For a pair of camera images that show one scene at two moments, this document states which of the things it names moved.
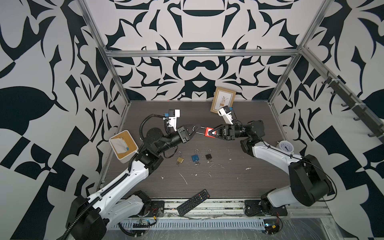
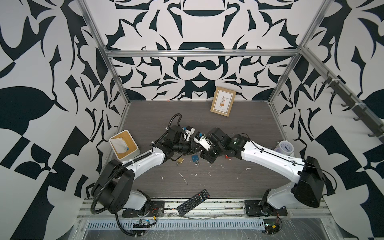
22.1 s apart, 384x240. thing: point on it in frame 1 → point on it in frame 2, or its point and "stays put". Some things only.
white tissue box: x=124 y=145 stays put
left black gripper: x=185 y=137 → x=192 y=148
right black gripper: x=230 y=133 → x=206 y=156
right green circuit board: x=271 y=226 stays put
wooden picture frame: x=222 y=97 stays put
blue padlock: x=195 y=157 stays put
